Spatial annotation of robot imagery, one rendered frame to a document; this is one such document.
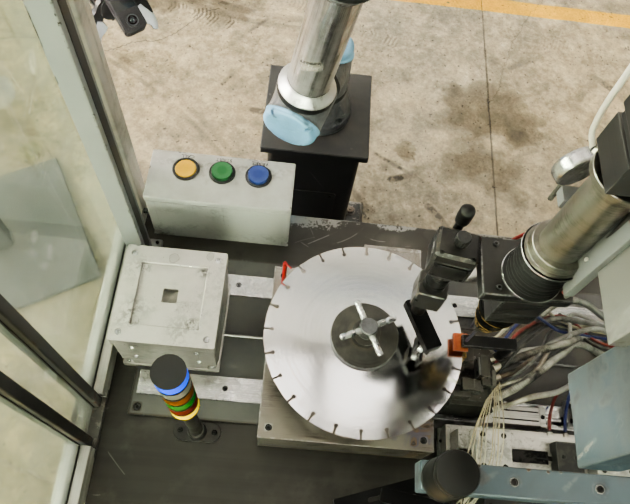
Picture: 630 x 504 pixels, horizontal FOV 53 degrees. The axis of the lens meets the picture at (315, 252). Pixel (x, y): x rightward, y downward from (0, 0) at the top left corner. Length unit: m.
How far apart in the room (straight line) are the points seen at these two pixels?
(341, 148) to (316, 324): 0.54
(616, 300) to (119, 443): 0.87
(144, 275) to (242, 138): 1.32
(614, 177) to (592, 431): 0.29
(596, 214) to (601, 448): 0.25
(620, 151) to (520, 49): 2.33
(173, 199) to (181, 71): 1.43
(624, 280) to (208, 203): 0.77
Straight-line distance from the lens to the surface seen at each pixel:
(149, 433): 1.22
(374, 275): 1.09
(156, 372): 0.81
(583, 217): 0.67
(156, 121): 2.46
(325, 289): 1.07
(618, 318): 0.68
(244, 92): 2.52
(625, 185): 0.60
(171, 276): 1.14
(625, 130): 0.60
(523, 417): 1.26
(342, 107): 1.46
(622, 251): 0.69
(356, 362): 1.02
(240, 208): 1.20
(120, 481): 1.21
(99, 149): 0.98
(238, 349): 1.23
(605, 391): 0.74
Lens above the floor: 1.93
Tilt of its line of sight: 64 degrees down
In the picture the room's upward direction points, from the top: 10 degrees clockwise
